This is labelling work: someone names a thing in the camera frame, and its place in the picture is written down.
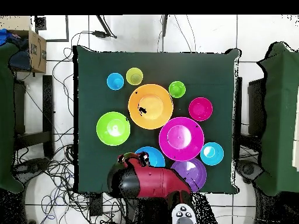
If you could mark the dark green table cloth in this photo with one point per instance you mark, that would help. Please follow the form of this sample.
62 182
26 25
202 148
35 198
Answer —
98 70

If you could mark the blue cloth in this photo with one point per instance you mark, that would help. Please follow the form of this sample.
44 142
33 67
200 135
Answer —
3 36

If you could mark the green cloth covered table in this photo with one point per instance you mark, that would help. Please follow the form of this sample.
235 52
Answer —
5 116
280 116

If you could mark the small red bowl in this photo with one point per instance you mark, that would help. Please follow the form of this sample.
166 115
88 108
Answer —
200 109

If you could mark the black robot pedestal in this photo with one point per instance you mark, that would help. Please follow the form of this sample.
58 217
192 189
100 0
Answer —
151 214

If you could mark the cardboard box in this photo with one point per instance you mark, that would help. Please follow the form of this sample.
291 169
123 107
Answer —
37 51

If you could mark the small cyan bowl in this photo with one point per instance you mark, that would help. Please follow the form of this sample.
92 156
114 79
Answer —
215 158

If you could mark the blue bowl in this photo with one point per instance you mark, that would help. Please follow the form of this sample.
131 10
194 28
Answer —
155 156

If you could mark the dark blue bag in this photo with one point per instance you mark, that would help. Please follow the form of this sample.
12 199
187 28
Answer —
19 60

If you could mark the black power adapter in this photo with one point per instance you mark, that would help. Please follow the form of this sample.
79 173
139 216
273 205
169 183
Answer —
100 34

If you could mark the yellow cup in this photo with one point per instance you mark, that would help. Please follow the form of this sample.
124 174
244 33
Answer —
134 76

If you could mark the black pedestal foot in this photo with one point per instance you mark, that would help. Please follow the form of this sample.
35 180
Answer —
30 168
248 170

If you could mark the blue cup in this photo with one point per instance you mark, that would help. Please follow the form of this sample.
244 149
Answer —
115 81

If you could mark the black tripod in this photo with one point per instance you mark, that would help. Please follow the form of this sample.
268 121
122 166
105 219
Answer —
165 23

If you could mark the purple bowl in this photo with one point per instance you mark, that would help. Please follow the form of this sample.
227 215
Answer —
196 172

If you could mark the large orange bowl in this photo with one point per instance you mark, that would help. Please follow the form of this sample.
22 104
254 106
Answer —
158 112

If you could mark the large magenta bowl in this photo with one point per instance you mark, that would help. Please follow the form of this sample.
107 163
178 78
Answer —
181 149

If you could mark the green cup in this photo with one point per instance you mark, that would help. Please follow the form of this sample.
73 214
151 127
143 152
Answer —
177 89

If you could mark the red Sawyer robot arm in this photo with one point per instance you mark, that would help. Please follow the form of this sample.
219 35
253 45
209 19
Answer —
158 182

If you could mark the black power strip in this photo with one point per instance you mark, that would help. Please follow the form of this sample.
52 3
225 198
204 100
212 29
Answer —
96 205

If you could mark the green bowl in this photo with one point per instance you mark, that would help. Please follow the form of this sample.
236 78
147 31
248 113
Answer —
105 135

